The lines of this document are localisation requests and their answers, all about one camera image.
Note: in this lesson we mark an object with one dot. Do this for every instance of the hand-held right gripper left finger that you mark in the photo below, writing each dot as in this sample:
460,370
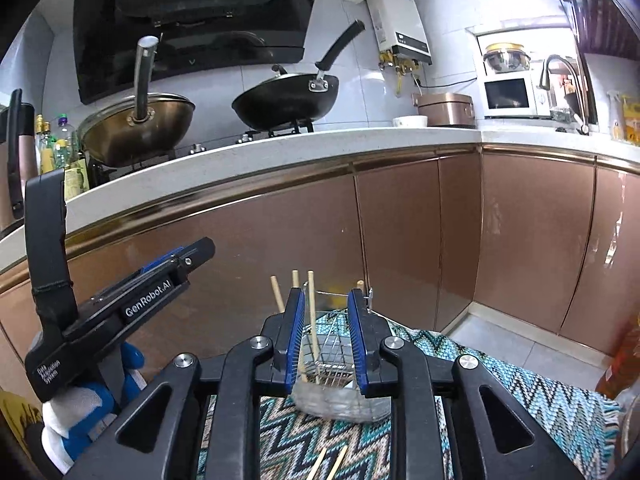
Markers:
296,340

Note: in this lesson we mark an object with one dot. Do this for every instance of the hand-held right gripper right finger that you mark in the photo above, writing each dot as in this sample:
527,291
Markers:
356,340

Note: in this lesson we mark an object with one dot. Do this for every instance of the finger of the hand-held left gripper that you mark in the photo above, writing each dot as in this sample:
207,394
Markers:
197,255
162,260

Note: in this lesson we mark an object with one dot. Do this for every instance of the wooden chopstick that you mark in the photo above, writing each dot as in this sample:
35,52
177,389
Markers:
312,310

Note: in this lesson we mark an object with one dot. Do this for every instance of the set of wooden chopsticks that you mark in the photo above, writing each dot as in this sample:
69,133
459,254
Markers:
276,295

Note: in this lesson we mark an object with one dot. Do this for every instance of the person's left hand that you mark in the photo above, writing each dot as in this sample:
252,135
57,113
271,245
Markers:
90,400

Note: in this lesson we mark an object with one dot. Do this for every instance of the oil bottle yellow label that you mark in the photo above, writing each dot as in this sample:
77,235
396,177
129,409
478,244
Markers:
76,180

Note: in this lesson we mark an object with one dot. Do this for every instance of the yellow liquid bottle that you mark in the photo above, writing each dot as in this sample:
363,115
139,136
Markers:
45,150

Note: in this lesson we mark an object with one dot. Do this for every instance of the black gas stove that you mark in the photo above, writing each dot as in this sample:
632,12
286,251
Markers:
200,149

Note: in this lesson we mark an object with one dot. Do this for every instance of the condiment bottles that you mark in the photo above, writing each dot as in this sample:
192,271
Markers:
65,135

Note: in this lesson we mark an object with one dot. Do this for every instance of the brass wok with lid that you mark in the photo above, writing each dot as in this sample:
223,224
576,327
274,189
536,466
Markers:
130,135

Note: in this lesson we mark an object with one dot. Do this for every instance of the zigzag knitted cloth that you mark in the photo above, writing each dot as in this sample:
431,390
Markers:
500,400

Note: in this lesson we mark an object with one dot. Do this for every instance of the black wok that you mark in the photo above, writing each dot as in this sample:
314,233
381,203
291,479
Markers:
285,105

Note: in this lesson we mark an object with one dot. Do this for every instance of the white bowl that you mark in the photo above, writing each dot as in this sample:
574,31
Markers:
410,121

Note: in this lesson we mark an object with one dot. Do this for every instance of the black range hood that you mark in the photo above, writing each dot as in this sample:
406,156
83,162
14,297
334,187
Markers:
200,20

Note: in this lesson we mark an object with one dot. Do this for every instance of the brown rice cooker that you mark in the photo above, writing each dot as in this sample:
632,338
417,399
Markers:
445,110

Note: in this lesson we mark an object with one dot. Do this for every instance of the yellow gas pipe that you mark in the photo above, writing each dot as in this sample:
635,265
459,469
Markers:
399,77

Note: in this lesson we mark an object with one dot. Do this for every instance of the large cooking oil bottle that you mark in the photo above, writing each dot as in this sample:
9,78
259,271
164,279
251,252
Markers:
622,360

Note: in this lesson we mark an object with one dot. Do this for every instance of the trash bin with liner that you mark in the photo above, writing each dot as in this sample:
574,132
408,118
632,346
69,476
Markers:
629,425

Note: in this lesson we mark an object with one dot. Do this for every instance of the white microwave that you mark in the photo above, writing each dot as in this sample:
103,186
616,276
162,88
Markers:
507,94

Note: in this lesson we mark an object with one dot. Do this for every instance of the white water heater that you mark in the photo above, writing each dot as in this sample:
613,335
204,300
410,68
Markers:
400,20

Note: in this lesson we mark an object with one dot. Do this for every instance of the steel pot on microwave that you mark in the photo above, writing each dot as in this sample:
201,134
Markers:
506,59

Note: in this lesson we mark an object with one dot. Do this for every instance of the metal kitchen faucet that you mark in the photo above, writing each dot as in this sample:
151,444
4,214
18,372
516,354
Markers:
575,95

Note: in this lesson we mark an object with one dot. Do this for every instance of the detergent bottles by sink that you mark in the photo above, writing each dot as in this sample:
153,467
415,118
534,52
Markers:
616,117

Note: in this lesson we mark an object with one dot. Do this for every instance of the black dish rack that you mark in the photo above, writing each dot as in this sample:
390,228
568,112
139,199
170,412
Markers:
600,10

